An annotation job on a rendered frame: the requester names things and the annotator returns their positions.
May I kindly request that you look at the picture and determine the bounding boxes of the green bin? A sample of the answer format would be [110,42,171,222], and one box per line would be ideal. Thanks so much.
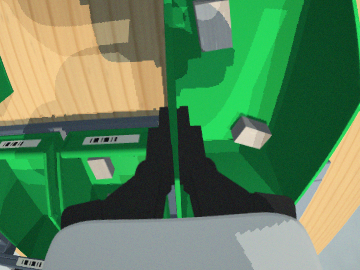
[163,0,360,218]
[56,127,154,215]
[0,56,14,103]
[0,132,63,259]

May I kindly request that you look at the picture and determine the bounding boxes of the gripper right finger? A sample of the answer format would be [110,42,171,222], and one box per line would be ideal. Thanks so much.
[177,106,297,219]

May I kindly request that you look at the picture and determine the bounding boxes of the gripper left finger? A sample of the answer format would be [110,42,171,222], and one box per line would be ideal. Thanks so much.
[61,107,175,229]

